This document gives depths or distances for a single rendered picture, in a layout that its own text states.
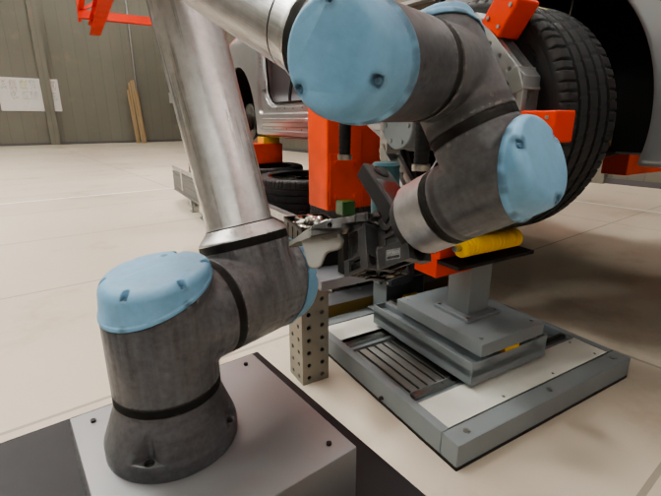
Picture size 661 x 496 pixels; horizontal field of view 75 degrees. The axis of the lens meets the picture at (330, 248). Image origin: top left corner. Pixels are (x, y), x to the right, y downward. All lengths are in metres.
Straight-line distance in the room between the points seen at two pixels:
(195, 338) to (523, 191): 0.43
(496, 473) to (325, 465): 0.71
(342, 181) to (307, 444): 1.18
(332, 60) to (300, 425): 0.56
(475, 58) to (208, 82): 0.43
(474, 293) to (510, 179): 1.12
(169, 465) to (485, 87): 0.59
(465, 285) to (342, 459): 0.93
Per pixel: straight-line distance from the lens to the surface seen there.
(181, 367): 0.61
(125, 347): 0.60
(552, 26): 1.28
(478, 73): 0.44
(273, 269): 0.68
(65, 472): 0.92
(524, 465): 1.35
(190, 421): 0.66
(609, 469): 1.44
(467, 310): 1.52
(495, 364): 1.47
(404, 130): 1.19
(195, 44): 0.74
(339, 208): 1.14
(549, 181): 0.44
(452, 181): 0.44
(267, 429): 0.73
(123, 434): 0.68
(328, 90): 0.33
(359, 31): 0.32
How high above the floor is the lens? 0.86
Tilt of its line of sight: 17 degrees down
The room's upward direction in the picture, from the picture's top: straight up
